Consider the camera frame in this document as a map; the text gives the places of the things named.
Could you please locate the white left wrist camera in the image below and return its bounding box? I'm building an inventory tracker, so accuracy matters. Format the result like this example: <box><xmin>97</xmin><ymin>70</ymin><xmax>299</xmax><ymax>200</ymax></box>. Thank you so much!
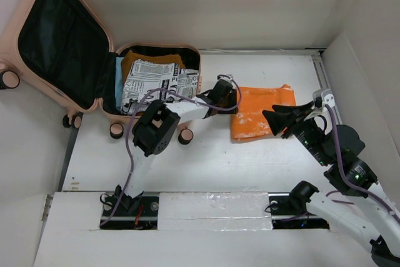
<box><xmin>222</xmin><ymin>74</ymin><xmax>234</xmax><ymax>83</ymax></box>

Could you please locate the light blue cloth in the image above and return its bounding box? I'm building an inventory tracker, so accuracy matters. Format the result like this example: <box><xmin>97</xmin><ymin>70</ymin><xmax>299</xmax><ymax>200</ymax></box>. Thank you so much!
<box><xmin>114</xmin><ymin>57</ymin><xmax>123</xmax><ymax>111</ymax></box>

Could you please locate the newspaper print cloth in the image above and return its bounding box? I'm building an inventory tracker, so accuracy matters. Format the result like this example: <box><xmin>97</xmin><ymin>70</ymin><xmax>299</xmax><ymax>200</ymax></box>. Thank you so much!
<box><xmin>119</xmin><ymin>59</ymin><xmax>199</xmax><ymax>115</ymax></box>

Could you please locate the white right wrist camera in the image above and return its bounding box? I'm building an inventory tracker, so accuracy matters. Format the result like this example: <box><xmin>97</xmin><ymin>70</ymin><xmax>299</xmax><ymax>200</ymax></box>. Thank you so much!
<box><xmin>312</xmin><ymin>89</ymin><xmax>336</xmax><ymax>113</ymax></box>

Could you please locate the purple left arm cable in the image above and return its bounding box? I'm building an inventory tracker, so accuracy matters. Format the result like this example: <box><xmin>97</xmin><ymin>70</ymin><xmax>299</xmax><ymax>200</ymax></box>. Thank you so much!
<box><xmin>101</xmin><ymin>74</ymin><xmax>243</xmax><ymax>223</ymax></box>

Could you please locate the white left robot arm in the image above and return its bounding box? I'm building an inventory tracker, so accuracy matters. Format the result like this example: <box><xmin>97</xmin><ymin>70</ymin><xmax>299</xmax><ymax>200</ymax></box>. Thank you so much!
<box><xmin>112</xmin><ymin>74</ymin><xmax>241</xmax><ymax>215</ymax></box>

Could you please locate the pink hard-shell suitcase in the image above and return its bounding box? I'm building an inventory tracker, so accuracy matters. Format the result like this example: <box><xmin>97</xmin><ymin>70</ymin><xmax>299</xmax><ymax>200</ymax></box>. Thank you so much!
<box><xmin>1</xmin><ymin>0</ymin><xmax>201</xmax><ymax>139</ymax></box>

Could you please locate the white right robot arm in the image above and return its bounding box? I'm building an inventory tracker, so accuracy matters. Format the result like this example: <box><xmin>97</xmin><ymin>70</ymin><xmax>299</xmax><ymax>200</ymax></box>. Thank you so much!
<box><xmin>262</xmin><ymin>102</ymin><xmax>399</xmax><ymax>266</ymax></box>

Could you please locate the aluminium side rail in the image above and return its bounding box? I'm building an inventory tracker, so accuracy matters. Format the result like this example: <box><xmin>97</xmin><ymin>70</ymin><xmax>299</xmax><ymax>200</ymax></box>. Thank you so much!
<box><xmin>312</xmin><ymin>48</ymin><xmax>341</xmax><ymax>118</ymax></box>

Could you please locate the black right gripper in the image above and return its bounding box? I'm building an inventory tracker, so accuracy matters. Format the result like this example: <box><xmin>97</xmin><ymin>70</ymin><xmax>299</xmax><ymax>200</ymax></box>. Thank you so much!
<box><xmin>261</xmin><ymin>99</ymin><xmax>331</xmax><ymax>165</ymax></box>

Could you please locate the brown cloth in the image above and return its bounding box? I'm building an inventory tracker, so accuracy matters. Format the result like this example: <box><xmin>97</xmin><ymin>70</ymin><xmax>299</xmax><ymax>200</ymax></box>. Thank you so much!
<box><xmin>121</xmin><ymin>50</ymin><xmax>186</xmax><ymax>83</ymax></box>

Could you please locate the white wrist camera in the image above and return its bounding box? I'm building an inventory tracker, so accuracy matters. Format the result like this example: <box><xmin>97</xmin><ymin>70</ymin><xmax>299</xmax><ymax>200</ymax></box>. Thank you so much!
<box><xmin>312</xmin><ymin>89</ymin><xmax>336</xmax><ymax>113</ymax></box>
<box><xmin>222</xmin><ymin>74</ymin><xmax>234</xmax><ymax>83</ymax></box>

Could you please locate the orange white cloth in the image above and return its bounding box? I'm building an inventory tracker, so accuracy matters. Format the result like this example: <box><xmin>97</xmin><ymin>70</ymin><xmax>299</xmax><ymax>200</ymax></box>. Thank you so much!
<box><xmin>230</xmin><ymin>84</ymin><xmax>297</xmax><ymax>143</ymax></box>

